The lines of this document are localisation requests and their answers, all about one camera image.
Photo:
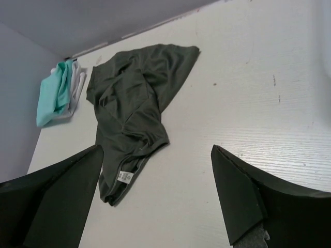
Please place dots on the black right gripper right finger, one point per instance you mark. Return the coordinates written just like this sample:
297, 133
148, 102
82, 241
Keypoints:
262, 210

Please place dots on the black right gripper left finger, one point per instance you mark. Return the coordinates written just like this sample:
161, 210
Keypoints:
49, 207

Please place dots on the dark grey t-shirt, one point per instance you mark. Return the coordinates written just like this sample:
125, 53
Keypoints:
129, 92

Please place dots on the folded mint green t-shirt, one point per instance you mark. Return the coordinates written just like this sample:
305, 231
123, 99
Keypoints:
54, 94

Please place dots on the folded white t-shirt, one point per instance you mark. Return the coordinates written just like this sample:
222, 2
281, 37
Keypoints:
76, 86

